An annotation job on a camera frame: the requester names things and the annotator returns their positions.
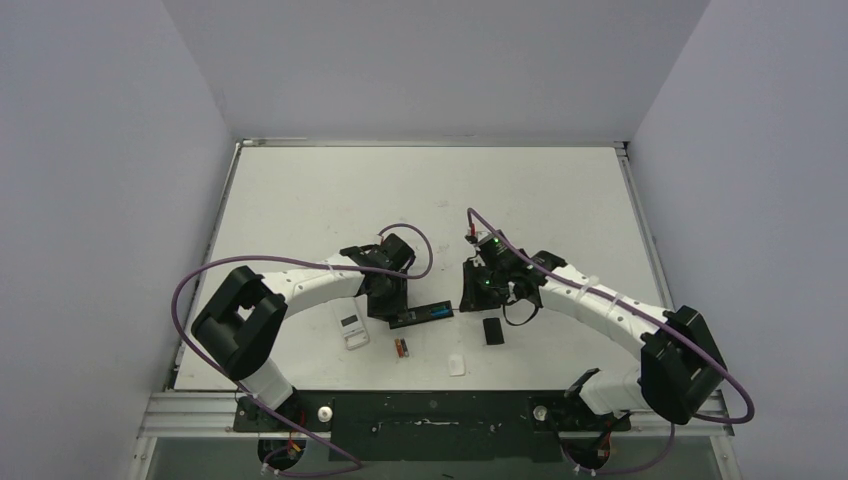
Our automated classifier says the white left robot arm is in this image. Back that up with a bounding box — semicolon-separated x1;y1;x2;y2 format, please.
191;234;416;431

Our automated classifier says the black bar tool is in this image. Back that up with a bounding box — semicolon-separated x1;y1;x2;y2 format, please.
388;301;454;329

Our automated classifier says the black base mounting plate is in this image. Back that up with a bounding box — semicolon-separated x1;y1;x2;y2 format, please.
231;389;631;465

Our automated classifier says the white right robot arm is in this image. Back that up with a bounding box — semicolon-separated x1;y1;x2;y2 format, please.
460;234;725;429

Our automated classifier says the aluminium rail frame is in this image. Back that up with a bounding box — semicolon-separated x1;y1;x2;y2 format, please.
139;390;333;440

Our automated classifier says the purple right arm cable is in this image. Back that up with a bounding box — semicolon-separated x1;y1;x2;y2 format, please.
466;207;757;426

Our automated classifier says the white battery cover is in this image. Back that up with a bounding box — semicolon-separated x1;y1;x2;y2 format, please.
448;354;466;377

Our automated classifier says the white red remote control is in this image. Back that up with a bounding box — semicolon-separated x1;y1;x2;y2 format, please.
334;299;370;351

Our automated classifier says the black battery cover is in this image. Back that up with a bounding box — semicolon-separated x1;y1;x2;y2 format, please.
482;317;505;346

